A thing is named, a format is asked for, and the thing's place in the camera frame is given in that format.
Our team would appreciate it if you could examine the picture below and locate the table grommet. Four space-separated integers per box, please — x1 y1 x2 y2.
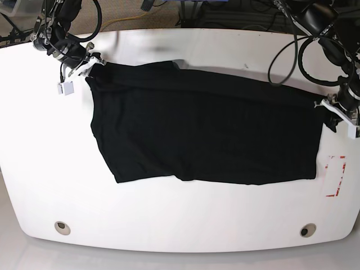
300 223 317 238
54 221 71 236

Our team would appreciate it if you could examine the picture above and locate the black T-shirt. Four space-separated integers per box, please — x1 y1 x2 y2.
86 61 337 185

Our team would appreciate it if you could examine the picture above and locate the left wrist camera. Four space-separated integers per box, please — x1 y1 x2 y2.
348 125 359 140

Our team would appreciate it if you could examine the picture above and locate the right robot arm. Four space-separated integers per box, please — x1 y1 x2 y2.
30 0 102 83

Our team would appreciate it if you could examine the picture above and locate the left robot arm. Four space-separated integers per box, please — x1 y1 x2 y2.
274 1 359 129

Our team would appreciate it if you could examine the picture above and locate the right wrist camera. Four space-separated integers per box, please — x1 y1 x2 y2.
57 82 74 96

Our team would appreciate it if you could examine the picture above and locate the left table grommet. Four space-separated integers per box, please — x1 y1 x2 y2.
54 221 71 236

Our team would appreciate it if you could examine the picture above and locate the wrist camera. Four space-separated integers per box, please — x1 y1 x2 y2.
348 125 359 140
57 82 74 96

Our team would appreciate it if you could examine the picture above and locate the yellow cable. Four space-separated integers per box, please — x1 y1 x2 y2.
101 12 150 32

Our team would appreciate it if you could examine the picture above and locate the right table grommet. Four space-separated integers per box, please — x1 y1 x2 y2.
300 223 317 238

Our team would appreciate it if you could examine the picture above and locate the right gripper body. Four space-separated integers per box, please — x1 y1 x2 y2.
58 42 107 78

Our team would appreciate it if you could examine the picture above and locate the red tape marking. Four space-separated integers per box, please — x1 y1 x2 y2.
322 156 347 197

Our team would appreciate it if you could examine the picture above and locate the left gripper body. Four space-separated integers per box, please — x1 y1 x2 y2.
314 94 359 127

